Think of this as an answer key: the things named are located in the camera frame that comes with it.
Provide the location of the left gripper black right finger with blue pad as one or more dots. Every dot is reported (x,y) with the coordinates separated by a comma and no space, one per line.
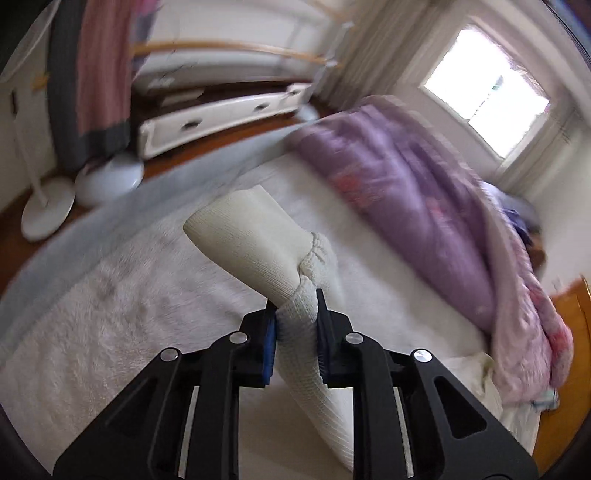
(412,417)

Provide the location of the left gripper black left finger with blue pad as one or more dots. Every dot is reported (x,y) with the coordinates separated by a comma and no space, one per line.
(178,418)

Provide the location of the white knit cardigan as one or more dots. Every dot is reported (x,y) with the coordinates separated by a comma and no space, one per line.
(251,237)

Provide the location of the light blue pillow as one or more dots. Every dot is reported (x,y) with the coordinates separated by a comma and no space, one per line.
(549,400)

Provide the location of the wooden headboard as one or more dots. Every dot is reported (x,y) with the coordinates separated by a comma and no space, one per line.
(562,449)

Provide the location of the white fluffy bed blanket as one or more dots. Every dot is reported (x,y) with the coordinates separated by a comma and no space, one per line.
(97,303)

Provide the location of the white round rack base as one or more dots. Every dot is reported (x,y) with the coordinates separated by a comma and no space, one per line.
(103,181)

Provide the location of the purple floral quilt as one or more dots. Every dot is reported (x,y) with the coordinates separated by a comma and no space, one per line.
(429,206)

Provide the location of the right grey curtain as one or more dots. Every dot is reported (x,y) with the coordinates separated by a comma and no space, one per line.
(526,173)

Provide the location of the grey curtain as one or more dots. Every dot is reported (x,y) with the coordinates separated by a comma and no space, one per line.
(387,37)
(526,173)

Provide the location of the white drawer tv cabinet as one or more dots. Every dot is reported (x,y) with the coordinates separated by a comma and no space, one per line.
(168,131)

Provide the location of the window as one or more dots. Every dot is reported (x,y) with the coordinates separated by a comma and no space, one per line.
(492,93)

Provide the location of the pink grey towel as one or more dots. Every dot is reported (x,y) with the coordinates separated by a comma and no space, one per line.
(90,69)

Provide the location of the left grey curtain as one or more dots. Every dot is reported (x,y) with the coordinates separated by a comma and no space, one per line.
(387,37)

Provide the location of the white standing fan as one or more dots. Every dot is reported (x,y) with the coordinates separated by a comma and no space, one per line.
(51,201)

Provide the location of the wooden rail clothes rack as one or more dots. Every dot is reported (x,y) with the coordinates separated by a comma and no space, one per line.
(345,19)

